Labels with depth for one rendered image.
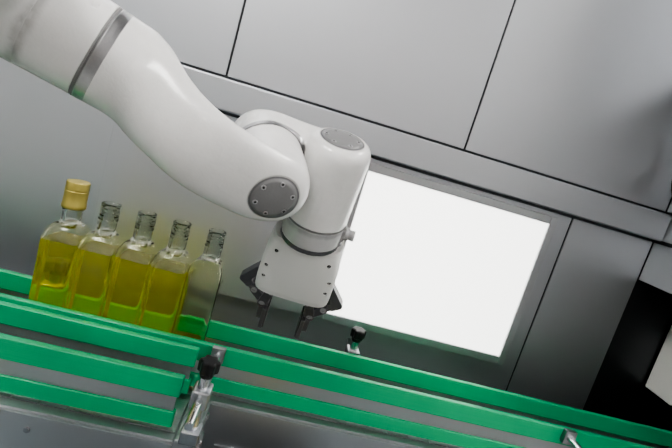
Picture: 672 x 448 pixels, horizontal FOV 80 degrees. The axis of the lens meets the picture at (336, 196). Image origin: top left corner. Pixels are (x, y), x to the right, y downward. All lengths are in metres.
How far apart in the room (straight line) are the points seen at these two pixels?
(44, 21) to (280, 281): 0.35
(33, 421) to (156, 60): 0.53
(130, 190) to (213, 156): 0.54
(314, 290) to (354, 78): 0.45
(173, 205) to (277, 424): 0.44
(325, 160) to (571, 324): 0.81
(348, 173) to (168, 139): 0.18
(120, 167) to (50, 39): 0.52
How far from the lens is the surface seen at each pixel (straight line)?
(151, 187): 0.85
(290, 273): 0.51
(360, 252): 0.83
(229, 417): 0.77
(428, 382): 0.87
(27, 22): 0.38
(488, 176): 0.88
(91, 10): 0.38
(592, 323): 1.12
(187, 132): 0.34
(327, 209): 0.44
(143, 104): 0.36
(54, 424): 0.73
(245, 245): 0.83
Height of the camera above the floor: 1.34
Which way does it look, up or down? 8 degrees down
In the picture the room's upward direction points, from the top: 17 degrees clockwise
